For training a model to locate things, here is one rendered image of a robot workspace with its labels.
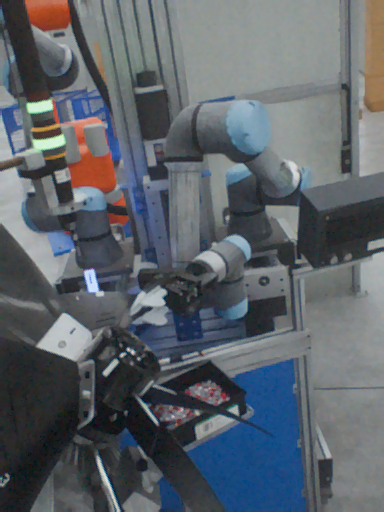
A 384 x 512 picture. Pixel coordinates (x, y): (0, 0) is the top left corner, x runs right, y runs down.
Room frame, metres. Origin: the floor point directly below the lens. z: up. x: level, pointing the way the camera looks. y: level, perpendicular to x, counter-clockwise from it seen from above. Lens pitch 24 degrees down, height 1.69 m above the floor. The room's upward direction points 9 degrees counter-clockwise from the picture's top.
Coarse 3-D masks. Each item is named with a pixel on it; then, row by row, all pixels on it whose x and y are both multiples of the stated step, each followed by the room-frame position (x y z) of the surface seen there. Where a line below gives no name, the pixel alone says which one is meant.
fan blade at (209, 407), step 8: (176, 392) 0.74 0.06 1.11; (184, 392) 0.76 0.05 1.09; (160, 400) 0.79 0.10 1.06; (168, 400) 0.78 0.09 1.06; (176, 400) 0.78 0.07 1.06; (184, 400) 0.76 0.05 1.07; (192, 400) 0.75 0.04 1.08; (200, 400) 0.74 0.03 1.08; (192, 408) 0.83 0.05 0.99; (200, 408) 0.81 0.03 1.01; (208, 408) 0.78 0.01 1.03; (216, 408) 0.75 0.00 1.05; (232, 416) 0.77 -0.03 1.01; (240, 416) 0.76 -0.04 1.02; (248, 424) 0.78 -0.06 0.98
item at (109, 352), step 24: (120, 336) 0.73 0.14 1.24; (96, 360) 0.68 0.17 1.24; (120, 360) 0.66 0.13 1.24; (144, 360) 0.71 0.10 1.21; (96, 384) 0.66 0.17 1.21; (120, 384) 0.65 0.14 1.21; (144, 384) 0.66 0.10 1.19; (96, 408) 0.66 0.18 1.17; (120, 408) 0.65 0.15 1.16; (96, 432) 0.63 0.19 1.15; (120, 432) 0.66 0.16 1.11
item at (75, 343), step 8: (64, 320) 0.75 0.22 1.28; (72, 320) 0.75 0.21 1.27; (56, 328) 0.74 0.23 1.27; (64, 328) 0.74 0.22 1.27; (72, 328) 0.75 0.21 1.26; (80, 328) 0.75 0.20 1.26; (48, 336) 0.73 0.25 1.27; (56, 336) 0.73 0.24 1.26; (64, 336) 0.73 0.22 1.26; (72, 336) 0.74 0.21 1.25; (80, 336) 0.74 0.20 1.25; (88, 336) 0.74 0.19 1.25; (40, 344) 0.71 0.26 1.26; (48, 344) 0.72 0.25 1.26; (56, 344) 0.72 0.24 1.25; (72, 344) 0.73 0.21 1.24; (80, 344) 0.73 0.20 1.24; (56, 352) 0.71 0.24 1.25; (64, 352) 0.71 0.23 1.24; (72, 352) 0.72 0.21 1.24; (80, 352) 0.72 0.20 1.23
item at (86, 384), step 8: (80, 368) 0.62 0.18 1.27; (88, 368) 0.65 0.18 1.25; (80, 384) 0.62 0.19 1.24; (88, 384) 0.64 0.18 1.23; (80, 392) 0.61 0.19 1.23; (80, 400) 0.61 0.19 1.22; (88, 400) 0.63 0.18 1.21; (80, 408) 0.61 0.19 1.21; (88, 408) 0.63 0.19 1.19; (80, 416) 0.60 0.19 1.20; (88, 416) 0.62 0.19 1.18; (80, 424) 0.60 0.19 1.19
